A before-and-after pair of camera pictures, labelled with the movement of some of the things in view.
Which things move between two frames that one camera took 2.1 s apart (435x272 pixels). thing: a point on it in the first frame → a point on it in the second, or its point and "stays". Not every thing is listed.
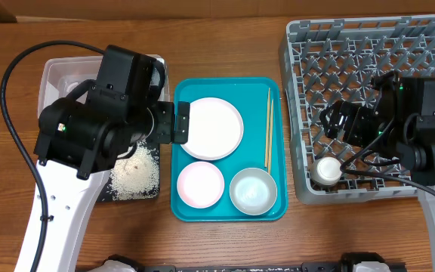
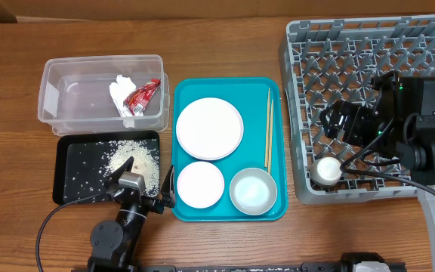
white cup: (326, 171) stays
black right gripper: (355, 115) stays
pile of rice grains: (136, 177) stays
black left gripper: (165, 130) → (168, 191)
